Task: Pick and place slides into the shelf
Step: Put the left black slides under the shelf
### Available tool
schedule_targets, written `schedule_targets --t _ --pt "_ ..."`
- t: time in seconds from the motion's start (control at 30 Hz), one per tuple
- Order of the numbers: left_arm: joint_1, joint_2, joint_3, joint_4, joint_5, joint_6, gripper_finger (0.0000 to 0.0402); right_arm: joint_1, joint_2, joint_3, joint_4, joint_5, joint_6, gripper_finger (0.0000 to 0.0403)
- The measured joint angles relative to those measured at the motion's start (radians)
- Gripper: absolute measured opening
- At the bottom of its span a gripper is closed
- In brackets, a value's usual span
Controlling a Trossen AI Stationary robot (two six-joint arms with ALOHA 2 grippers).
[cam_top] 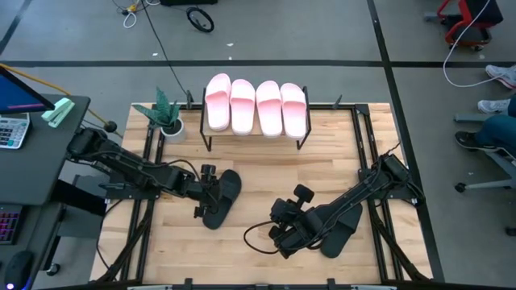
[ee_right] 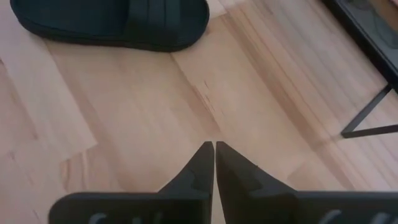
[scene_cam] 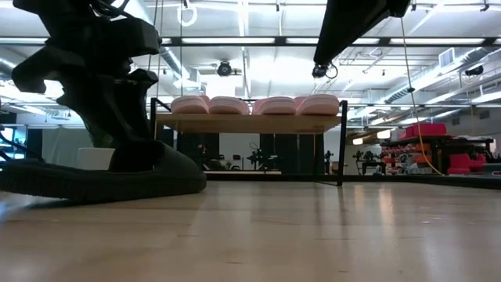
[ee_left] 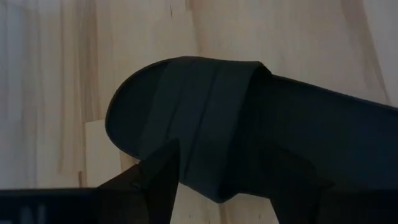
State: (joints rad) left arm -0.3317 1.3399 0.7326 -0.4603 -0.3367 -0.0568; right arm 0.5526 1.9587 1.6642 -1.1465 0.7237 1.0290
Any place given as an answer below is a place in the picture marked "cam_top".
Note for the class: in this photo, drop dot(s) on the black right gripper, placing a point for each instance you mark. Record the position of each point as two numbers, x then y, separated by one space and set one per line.
290 223

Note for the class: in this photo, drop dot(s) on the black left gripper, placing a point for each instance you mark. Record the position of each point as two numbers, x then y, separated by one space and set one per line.
207 192

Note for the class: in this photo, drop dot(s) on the black foam slide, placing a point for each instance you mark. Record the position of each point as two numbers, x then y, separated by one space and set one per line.
227 189
342 233

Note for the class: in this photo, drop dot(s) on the pink foam slide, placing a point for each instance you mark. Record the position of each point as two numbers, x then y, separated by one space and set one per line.
293 110
242 106
217 102
269 108

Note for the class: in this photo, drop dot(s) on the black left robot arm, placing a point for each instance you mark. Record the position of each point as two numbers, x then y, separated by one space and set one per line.
133 167

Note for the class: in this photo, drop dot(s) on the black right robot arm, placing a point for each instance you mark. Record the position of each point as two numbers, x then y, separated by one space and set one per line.
363 185

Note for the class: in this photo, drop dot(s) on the white plant pot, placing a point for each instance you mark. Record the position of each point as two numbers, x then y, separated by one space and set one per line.
175 135

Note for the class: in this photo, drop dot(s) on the green leafy plant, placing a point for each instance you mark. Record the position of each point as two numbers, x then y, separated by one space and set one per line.
161 110

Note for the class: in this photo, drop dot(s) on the black round knob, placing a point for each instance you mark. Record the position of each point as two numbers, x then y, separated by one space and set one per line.
110 127

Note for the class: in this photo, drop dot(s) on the black side desk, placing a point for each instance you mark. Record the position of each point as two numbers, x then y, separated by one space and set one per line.
40 169

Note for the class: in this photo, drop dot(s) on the mint green stapler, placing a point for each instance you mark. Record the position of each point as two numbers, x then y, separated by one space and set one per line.
58 113

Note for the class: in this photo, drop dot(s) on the person's black shoe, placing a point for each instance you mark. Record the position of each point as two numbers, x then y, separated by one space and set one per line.
471 139

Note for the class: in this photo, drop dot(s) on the backlit keyboard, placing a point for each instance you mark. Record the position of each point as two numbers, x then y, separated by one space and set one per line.
8 223

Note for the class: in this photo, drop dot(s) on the grey desk calculator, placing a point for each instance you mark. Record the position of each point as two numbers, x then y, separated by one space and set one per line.
12 131

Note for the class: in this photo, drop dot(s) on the black computer mouse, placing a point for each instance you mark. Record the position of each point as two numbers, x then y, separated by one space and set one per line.
18 270

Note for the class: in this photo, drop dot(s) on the computer monitor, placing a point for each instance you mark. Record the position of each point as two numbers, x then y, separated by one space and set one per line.
16 96

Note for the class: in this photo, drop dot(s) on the grey office chair base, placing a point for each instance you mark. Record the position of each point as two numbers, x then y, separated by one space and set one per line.
500 161

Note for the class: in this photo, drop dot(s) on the person's leg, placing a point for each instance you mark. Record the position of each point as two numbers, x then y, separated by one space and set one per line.
498 129

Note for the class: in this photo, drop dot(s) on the person's grey white shoe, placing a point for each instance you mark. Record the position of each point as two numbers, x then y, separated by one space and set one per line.
493 106

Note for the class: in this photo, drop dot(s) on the person's white pink shoe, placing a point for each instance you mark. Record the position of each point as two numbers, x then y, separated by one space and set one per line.
502 74

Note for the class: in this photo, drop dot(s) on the red and black cart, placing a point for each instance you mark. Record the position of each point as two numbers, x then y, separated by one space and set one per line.
463 12

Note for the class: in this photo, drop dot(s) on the wooden shelf with black frame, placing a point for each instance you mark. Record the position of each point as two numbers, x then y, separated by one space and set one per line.
250 139

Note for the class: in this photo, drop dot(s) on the black metal table frame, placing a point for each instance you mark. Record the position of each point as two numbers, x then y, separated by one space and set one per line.
330 107

